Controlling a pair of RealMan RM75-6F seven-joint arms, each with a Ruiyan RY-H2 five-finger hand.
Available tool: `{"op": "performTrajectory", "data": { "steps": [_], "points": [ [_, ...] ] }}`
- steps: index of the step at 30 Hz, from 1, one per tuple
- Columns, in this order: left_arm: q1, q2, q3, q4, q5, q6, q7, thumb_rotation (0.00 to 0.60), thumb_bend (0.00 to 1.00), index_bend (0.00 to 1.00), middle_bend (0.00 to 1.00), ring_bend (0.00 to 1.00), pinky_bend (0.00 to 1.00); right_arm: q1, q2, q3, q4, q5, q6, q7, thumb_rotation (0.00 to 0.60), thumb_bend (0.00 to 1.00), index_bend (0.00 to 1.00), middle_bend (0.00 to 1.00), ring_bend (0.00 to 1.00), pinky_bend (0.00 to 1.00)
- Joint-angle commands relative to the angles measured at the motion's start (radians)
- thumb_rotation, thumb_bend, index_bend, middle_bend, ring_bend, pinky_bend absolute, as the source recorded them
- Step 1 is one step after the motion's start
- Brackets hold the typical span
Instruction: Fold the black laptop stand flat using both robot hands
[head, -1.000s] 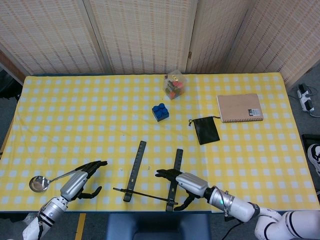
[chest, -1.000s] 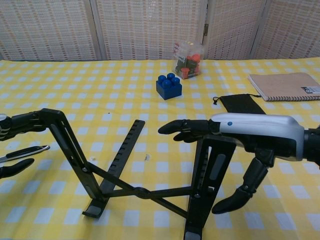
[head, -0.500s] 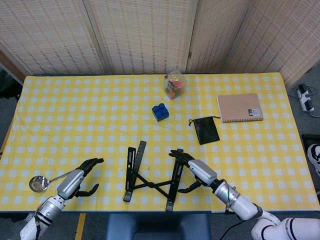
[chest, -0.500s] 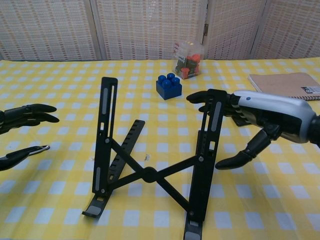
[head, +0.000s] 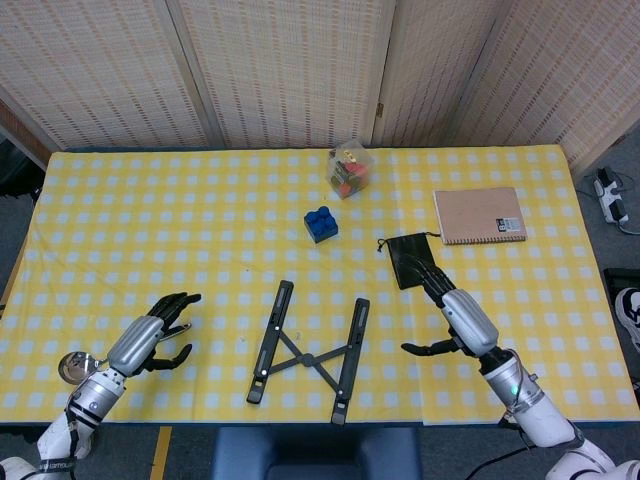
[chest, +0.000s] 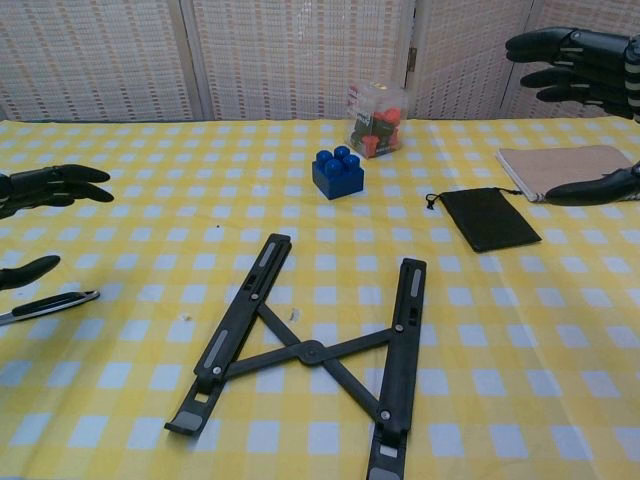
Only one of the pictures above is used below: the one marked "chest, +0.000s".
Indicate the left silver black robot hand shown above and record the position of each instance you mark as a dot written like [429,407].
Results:
[50,187]

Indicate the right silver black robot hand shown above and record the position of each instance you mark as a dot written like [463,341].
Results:
[595,55]

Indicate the black folding laptop stand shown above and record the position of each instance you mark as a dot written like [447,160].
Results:
[311,352]

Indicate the yellow checked tablecloth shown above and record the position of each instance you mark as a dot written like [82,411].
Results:
[150,200]

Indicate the kraft spiral notebook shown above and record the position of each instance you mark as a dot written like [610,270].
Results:
[565,165]

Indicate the blue toy building block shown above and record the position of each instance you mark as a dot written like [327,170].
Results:
[335,182]

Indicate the beige woven folding screen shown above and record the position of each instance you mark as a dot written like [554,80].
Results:
[300,50]

